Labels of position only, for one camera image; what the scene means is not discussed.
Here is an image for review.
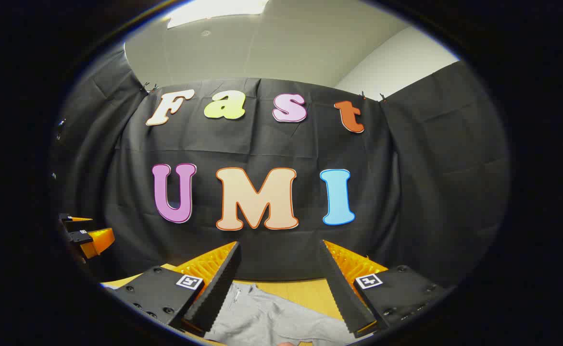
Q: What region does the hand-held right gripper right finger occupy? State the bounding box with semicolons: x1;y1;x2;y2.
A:
317;239;448;338

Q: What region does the black backdrop cloth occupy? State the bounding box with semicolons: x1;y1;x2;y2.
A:
50;46;510;289

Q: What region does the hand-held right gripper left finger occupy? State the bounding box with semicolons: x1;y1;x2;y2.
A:
113;241;242;334

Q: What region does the grey sweatshirt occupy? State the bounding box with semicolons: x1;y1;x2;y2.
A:
204;283;359;346

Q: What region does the ceiling light panel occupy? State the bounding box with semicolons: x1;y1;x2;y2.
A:
167;0;270;28

